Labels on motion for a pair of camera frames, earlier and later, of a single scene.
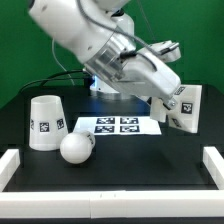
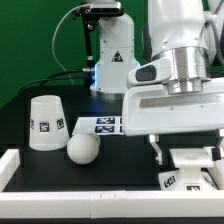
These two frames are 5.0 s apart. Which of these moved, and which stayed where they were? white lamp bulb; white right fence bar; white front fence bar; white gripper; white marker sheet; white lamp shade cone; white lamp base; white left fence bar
Moved: white lamp bulb; white lamp base; white gripper
Stayed: white marker sheet; white right fence bar; white front fence bar; white lamp shade cone; white left fence bar
